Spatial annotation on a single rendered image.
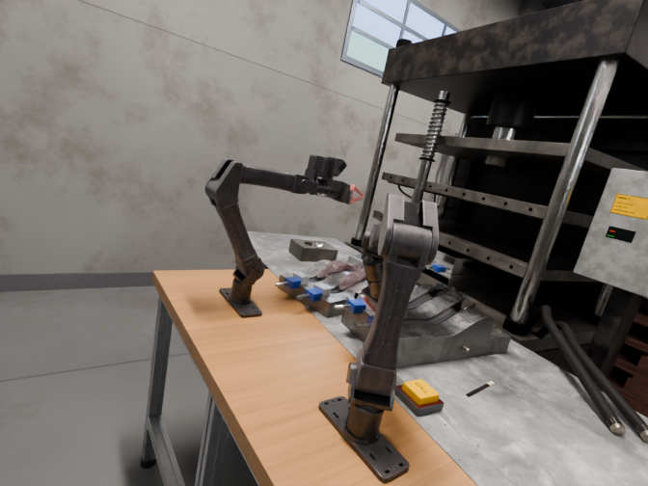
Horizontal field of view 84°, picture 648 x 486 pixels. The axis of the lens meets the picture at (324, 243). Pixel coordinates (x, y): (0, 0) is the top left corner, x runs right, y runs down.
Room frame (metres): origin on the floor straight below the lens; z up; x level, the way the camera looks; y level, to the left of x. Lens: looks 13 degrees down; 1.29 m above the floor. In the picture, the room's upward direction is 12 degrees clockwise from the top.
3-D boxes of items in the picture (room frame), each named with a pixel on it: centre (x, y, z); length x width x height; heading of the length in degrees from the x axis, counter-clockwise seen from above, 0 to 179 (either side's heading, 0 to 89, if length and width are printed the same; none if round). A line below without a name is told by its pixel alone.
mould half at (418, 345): (1.10, -0.39, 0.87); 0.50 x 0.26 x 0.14; 121
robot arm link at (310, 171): (1.19, 0.09, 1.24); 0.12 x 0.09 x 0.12; 128
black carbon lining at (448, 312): (1.10, -0.37, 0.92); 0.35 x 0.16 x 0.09; 121
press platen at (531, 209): (2.09, -0.88, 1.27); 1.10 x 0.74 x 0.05; 31
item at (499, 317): (2.07, -0.83, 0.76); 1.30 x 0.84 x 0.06; 31
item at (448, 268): (1.98, -0.79, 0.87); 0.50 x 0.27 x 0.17; 121
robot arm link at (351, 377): (0.61, -0.14, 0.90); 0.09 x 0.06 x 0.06; 91
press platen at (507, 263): (2.09, -0.88, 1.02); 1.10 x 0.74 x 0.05; 31
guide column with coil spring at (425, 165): (2.04, -0.45, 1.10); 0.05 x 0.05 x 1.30
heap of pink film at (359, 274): (1.36, -0.13, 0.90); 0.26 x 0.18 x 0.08; 138
